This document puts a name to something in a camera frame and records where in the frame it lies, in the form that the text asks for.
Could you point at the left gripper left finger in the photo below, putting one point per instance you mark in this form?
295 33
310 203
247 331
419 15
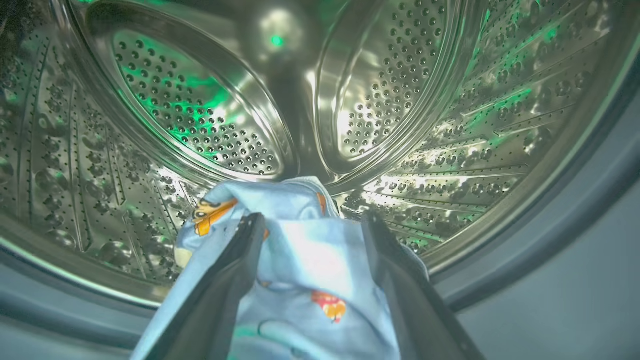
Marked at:
210 310

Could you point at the white washing machine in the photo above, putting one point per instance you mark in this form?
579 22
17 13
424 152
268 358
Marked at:
575 300

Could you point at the steel perforated washer drum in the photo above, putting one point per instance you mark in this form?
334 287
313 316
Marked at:
200 100

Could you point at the blue printed garment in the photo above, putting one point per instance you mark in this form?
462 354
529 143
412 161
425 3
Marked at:
310 265

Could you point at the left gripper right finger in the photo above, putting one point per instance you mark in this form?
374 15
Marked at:
415 310

